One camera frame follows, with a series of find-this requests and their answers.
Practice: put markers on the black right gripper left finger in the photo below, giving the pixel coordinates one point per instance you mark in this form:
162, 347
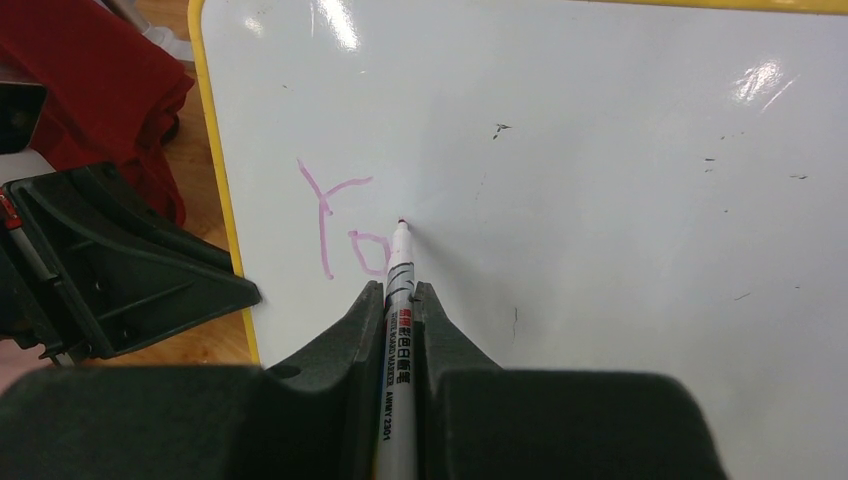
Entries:
311, 416

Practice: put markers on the red t-shirt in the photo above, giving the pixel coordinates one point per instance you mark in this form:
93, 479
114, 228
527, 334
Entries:
112, 95

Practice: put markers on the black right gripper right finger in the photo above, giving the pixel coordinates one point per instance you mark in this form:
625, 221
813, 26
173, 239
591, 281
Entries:
478, 420

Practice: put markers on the white rack base foot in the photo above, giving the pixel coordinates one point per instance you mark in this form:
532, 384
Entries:
161, 36

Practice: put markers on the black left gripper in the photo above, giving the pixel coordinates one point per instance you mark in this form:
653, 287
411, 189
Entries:
90, 270

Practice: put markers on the yellow-framed whiteboard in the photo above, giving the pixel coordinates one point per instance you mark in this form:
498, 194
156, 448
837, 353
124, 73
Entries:
656, 186

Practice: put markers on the white purple whiteboard marker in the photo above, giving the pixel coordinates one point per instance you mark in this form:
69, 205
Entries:
396, 453

